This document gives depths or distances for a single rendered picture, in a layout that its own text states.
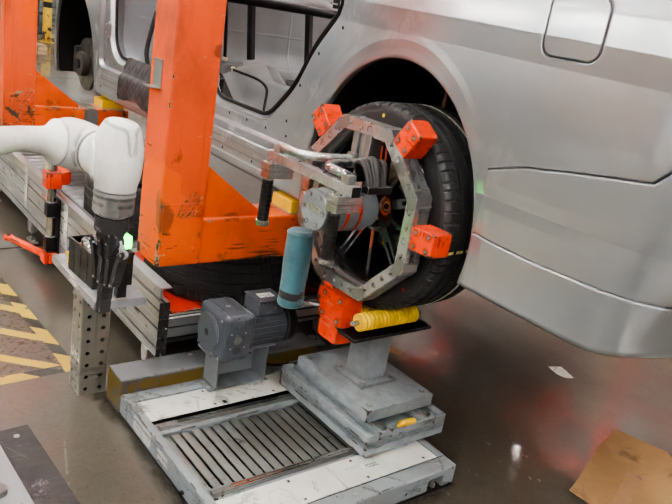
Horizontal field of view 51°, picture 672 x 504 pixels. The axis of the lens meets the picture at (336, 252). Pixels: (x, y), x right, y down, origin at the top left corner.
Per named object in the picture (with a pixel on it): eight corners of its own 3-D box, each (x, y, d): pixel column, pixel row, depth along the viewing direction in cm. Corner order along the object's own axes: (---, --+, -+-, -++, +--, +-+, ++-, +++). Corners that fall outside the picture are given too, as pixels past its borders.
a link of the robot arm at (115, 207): (110, 197, 150) (107, 224, 152) (145, 194, 157) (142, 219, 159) (84, 185, 155) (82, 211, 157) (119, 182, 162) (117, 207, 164)
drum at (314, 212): (377, 235, 222) (385, 192, 217) (322, 239, 208) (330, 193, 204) (349, 221, 232) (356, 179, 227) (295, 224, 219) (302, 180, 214)
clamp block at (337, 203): (361, 213, 197) (364, 195, 195) (335, 214, 191) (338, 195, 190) (350, 207, 200) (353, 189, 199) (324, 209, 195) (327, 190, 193)
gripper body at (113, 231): (86, 209, 157) (83, 249, 160) (109, 221, 153) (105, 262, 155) (115, 207, 163) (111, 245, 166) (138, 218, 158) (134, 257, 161)
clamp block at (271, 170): (292, 179, 221) (295, 163, 220) (268, 180, 216) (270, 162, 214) (284, 175, 225) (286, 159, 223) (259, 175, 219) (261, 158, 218)
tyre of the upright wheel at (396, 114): (373, 93, 256) (350, 268, 273) (321, 89, 241) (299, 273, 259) (520, 120, 207) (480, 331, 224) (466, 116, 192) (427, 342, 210)
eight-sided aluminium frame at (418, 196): (407, 321, 213) (445, 142, 196) (391, 324, 209) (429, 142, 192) (304, 257, 253) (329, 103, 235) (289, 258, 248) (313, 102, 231)
